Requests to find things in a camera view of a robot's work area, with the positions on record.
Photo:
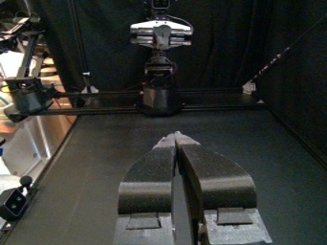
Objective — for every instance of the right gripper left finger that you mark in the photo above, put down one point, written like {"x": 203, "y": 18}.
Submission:
{"x": 147, "y": 182}

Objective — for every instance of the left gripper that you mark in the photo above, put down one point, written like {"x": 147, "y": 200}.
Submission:
{"x": 162, "y": 33}

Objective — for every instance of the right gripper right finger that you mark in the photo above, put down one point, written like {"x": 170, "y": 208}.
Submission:
{"x": 222, "y": 185}

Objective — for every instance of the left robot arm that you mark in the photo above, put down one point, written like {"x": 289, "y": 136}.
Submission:
{"x": 159, "y": 95}

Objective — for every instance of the small black camera box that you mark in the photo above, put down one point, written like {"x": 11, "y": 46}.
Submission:
{"x": 13, "y": 202}

